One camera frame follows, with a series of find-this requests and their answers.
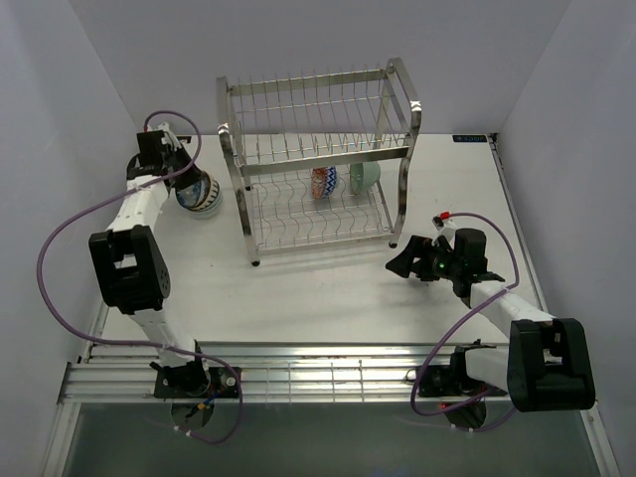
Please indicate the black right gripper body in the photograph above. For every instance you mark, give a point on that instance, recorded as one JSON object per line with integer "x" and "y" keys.
{"x": 444, "y": 266}

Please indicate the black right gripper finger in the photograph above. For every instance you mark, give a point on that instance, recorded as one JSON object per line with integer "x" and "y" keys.
{"x": 406, "y": 262}
{"x": 418, "y": 243}

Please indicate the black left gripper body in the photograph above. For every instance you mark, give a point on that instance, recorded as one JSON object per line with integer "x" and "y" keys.
{"x": 177, "y": 159}

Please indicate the blue patterned white bowl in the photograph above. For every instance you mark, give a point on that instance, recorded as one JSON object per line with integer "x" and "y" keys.
{"x": 197, "y": 197}

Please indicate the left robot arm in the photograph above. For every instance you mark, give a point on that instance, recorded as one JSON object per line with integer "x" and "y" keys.
{"x": 132, "y": 274}

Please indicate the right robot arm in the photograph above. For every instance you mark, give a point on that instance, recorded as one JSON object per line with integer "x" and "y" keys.
{"x": 544, "y": 366}

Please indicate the stainless steel dish rack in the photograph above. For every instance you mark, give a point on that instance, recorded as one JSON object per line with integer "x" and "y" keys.
{"x": 274, "y": 132}

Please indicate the pale green bowl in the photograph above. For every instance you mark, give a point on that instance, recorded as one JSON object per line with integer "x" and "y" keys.
{"x": 363, "y": 176}

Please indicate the red blue zigzag bowl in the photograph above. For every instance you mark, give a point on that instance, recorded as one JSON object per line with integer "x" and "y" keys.
{"x": 323, "y": 182}

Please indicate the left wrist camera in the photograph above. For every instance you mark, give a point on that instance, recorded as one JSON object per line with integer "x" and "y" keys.
{"x": 167, "y": 136}

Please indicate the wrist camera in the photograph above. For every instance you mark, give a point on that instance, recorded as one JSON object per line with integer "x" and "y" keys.
{"x": 167, "y": 136}
{"x": 445, "y": 228}

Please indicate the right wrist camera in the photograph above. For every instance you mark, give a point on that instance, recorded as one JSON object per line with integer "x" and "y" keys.
{"x": 445, "y": 228}

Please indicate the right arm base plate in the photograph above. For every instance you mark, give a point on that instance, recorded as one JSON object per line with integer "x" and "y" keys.
{"x": 452, "y": 381}

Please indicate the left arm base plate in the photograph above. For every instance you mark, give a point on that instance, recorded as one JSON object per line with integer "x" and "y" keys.
{"x": 189, "y": 383}

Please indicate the aluminium frame rail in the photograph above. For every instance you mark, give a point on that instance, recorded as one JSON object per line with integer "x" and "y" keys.
{"x": 269, "y": 374}

